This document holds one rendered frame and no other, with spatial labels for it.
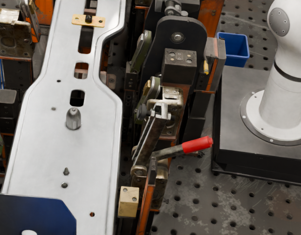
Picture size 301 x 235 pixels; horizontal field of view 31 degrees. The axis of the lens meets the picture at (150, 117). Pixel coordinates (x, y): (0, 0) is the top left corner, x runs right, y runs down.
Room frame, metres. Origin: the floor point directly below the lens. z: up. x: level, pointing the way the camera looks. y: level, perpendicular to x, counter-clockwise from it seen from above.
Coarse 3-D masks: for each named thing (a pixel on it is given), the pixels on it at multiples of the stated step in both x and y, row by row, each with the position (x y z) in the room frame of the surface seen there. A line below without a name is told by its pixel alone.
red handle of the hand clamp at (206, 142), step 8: (208, 136) 0.64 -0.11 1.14; (184, 144) 0.63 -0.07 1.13; (192, 144) 0.63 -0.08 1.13; (200, 144) 0.63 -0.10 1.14; (208, 144) 0.63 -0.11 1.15; (152, 152) 0.63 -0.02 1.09; (160, 152) 0.63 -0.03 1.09; (168, 152) 0.62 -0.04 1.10; (176, 152) 0.62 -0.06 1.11; (184, 152) 0.62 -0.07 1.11
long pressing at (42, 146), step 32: (64, 0) 1.13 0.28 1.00; (64, 32) 1.01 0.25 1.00; (96, 32) 1.03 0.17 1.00; (64, 64) 0.90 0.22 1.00; (96, 64) 0.92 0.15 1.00; (32, 96) 0.79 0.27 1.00; (64, 96) 0.80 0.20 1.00; (96, 96) 0.82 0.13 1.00; (32, 128) 0.70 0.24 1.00; (64, 128) 0.72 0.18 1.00; (96, 128) 0.73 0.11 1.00; (32, 160) 0.62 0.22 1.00; (64, 160) 0.63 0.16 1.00; (96, 160) 0.65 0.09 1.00; (0, 192) 0.54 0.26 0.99; (32, 192) 0.55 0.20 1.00; (64, 192) 0.56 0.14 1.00; (96, 192) 0.57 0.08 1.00; (96, 224) 0.51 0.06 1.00
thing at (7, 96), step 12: (0, 96) 0.78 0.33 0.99; (12, 96) 0.79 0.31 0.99; (0, 108) 0.76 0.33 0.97; (12, 108) 0.76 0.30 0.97; (0, 120) 0.76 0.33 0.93; (12, 120) 0.76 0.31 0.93; (0, 132) 0.76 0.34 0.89; (12, 132) 0.76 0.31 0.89; (0, 156) 0.76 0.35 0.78; (0, 168) 0.77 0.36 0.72
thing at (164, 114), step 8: (144, 104) 0.63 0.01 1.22; (160, 104) 0.64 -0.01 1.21; (144, 112) 0.61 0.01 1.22; (152, 112) 0.62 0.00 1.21; (160, 112) 0.62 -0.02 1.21; (168, 112) 0.63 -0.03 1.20; (152, 120) 0.63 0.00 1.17; (160, 120) 0.61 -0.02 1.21; (168, 120) 0.62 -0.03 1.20; (152, 128) 0.61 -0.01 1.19; (160, 128) 0.61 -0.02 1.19; (144, 136) 0.63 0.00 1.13; (152, 136) 0.61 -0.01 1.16; (144, 144) 0.60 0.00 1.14; (152, 144) 0.61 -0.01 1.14; (136, 152) 0.63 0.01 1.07; (144, 152) 0.60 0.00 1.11; (136, 160) 0.60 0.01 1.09; (144, 160) 0.61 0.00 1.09
